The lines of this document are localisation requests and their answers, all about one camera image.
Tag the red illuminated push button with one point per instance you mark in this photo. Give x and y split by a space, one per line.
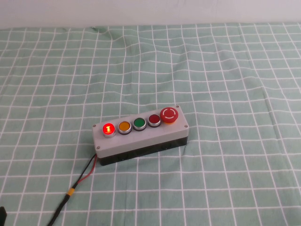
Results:
108 129

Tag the dark red push button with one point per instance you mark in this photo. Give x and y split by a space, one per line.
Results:
154 118

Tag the green push button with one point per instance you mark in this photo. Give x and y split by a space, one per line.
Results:
139 123

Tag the green white checked tablecloth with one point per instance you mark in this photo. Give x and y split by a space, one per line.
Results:
211 70

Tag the red mushroom emergency stop button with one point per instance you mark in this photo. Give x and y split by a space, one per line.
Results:
169 113

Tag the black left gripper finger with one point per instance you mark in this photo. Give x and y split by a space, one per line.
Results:
2 216

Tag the yellow push button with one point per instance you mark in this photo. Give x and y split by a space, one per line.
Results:
124 126

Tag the grey black button box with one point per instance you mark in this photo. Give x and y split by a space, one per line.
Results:
141 139

